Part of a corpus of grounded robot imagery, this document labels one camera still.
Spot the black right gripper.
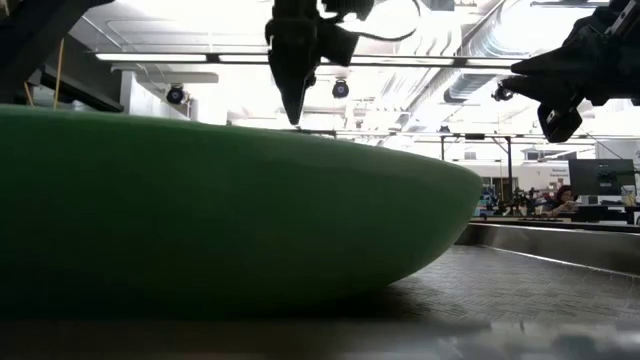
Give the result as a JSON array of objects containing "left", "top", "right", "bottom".
[{"left": 499, "top": 0, "right": 640, "bottom": 145}]

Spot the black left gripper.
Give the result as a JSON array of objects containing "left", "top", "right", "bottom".
[{"left": 264, "top": 0, "right": 377, "bottom": 127}]

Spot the green plate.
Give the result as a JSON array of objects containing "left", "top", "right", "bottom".
[{"left": 0, "top": 104, "right": 484, "bottom": 322}]

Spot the black computer monitor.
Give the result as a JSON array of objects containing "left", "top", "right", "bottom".
[{"left": 568, "top": 158, "right": 638, "bottom": 197}]

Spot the person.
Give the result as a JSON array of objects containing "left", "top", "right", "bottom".
[{"left": 541, "top": 184, "right": 580, "bottom": 218}]

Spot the long linear ceiling light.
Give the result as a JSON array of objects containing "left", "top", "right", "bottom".
[{"left": 94, "top": 51, "right": 522, "bottom": 69}]

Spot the silver ventilation duct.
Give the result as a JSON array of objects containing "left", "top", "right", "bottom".
[{"left": 442, "top": 0, "right": 511, "bottom": 105}]

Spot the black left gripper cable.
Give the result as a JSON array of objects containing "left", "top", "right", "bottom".
[{"left": 349, "top": 0, "right": 420, "bottom": 43}]

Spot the black background station frame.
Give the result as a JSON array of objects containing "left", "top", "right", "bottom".
[{"left": 438, "top": 132, "right": 515, "bottom": 202}]

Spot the long yellow extension cord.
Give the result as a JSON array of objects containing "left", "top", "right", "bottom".
[{"left": 22, "top": 38, "right": 67, "bottom": 109}]

